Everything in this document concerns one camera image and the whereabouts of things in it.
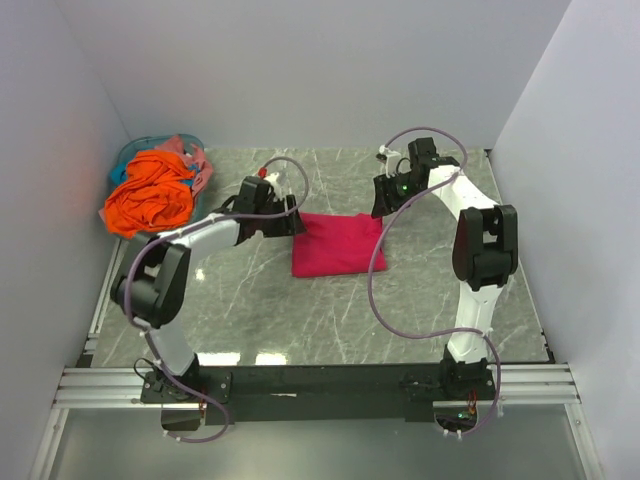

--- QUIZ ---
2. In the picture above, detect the orange t shirt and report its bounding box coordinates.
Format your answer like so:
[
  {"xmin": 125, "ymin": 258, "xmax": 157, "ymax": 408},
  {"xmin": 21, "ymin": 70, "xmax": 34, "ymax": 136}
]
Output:
[{"xmin": 102, "ymin": 150, "xmax": 195, "ymax": 238}]

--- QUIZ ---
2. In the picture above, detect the red t shirt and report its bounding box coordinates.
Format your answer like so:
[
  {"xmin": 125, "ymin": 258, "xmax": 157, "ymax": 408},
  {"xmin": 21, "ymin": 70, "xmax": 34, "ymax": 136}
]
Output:
[{"xmin": 291, "ymin": 212, "xmax": 383, "ymax": 278}]

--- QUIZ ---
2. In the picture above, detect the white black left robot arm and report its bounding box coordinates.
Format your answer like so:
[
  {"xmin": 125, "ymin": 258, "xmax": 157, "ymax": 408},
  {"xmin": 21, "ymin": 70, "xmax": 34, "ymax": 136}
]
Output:
[{"xmin": 110, "ymin": 169, "xmax": 305, "ymax": 402}]

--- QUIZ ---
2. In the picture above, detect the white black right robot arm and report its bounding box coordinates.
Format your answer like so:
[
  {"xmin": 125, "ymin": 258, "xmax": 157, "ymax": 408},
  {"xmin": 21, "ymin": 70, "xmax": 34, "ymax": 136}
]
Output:
[{"xmin": 371, "ymin": 137, "xmax": 518, "ymax": 399}]

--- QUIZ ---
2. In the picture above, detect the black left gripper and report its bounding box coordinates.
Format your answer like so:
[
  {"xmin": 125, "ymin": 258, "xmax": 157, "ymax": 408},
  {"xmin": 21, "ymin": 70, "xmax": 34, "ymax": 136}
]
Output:
[{"xmin": 255, "ymin": 194, "xmax": 307, "ymax": 238}]

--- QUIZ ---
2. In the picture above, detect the aluminium frame rail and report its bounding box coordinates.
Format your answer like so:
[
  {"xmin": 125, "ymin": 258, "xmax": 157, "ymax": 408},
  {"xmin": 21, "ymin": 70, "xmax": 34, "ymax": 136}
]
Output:
[{"xmin": 53, "ymin": 364, "xmax": 581, "ymax": 409}]

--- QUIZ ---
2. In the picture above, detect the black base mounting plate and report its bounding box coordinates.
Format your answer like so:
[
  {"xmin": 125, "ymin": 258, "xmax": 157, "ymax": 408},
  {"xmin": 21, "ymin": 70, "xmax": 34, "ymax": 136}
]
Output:
[{"xmin": 139, "ymin": 363, "xmax": 499, "ymax": 432}]

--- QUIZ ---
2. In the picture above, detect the blue garment in basket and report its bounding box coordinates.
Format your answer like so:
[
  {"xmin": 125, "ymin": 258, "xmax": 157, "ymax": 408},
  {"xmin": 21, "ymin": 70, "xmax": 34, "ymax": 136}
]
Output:
[{"xmin": 109, "ymin": 162, "xmax": 127, "ymax": 187}]

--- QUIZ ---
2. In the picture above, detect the pink t shirt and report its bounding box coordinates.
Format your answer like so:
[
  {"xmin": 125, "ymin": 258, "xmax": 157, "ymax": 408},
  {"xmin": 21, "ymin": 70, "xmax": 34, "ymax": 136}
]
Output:
[{"xmin": 154, "ymin": 134, "xmax": 214, "ymax": 197}]

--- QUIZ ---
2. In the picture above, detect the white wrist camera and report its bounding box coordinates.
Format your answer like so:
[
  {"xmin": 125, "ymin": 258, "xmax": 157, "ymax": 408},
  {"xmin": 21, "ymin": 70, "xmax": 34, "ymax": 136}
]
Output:
[
  {"xmin": 258, "ymin": 167, "xmax": 286, "ymax": 198},
  {"xmin": 376, "ymin": 145, "xmax": 402, "ymax": 177}
]

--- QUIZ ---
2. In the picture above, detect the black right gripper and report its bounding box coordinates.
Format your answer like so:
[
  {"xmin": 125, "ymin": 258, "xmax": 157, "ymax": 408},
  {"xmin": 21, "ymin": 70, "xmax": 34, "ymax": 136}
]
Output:
[{"xmin": 371, "ymin": 171, "xmax": 426, "ymax": 220}]

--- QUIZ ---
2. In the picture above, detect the teal plastic laundry basket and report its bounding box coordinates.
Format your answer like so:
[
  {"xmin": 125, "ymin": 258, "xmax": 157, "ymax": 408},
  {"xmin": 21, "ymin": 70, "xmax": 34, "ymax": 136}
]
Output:
[{"xmin": 99, "ymin": 134, "xmax": 213, "ymax": 239}]

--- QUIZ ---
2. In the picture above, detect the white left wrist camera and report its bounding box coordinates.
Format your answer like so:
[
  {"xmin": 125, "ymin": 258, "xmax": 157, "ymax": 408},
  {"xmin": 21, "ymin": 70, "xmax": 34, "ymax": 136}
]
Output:
[{"xmin": 258, "ymin": 167, "xmax": 286, "ymax": 198}]

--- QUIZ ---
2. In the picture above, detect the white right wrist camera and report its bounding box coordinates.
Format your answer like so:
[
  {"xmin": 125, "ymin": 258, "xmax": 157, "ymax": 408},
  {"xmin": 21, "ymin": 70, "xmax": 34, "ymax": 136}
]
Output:
[{"xmin": 376, "ymin": 145, "xmax": 402, "ymax": 177}]

